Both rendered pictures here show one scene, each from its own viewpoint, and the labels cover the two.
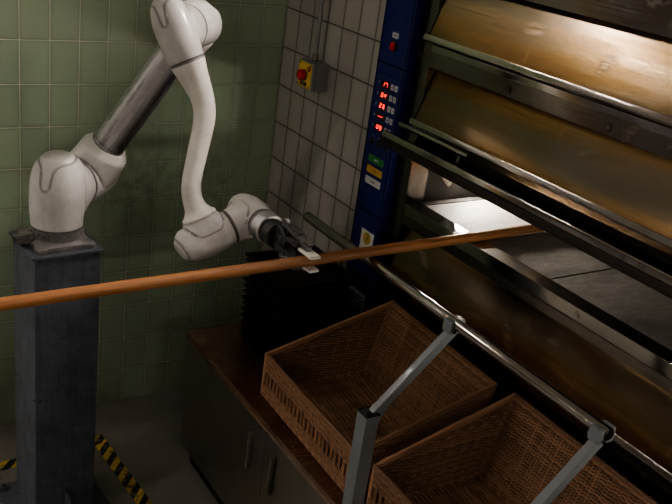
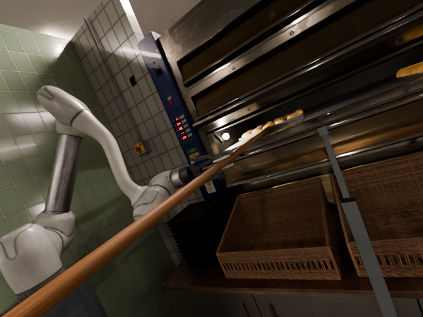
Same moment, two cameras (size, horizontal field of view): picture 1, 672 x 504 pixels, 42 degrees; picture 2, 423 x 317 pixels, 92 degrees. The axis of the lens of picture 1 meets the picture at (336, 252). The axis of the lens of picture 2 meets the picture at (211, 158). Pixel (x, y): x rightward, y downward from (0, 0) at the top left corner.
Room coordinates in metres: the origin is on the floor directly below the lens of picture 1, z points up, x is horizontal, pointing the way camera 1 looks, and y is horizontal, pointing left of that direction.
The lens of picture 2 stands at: (1.36, 0.45, 1.30)
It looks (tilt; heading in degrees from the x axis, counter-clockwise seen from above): 5 degrees down; 335
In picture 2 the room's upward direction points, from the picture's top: 23 degrees counter-clockwise
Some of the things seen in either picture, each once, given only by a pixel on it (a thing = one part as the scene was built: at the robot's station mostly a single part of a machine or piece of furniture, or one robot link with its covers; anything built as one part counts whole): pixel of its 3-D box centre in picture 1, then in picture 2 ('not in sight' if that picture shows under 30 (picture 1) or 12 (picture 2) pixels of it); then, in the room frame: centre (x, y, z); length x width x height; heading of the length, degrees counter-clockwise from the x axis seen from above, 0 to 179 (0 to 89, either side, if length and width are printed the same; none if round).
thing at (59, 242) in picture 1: (50, 232); (38, 289); (2.39, 0.87, 1.03); 0.22 x 0.18 x 0.06; 130
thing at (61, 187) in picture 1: (58, 187); (29, 252); (2.42, 0.85, 1.17); 0.18 x 0.16 x 0.22; 172
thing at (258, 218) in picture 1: (267, 227); (180, 177); (2.28, 0.20, 1.19); 0.09 x 0.06 x 0.09; 126
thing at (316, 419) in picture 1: (372, 388); (274, 225); (2.28, -0.17, 0.72); 0.56 x 0.49 x 0.28; 34
